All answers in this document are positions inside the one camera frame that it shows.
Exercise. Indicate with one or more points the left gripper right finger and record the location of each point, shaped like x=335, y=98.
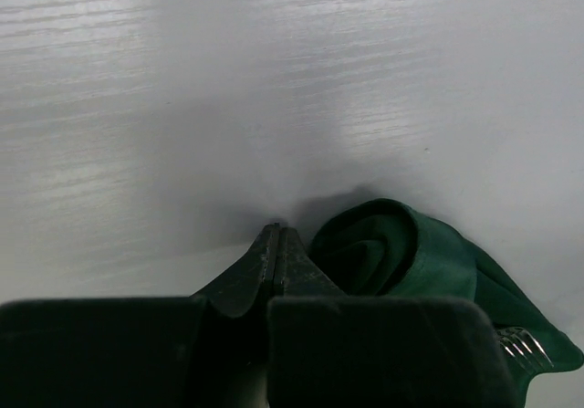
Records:
x=342, y=334

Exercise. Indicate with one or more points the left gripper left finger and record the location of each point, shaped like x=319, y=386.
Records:
x=137, y=352

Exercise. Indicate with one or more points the dark green cloth napkin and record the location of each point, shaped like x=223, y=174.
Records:
x=433, y=262

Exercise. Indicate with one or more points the silver fork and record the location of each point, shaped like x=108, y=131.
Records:
x=524, y=349

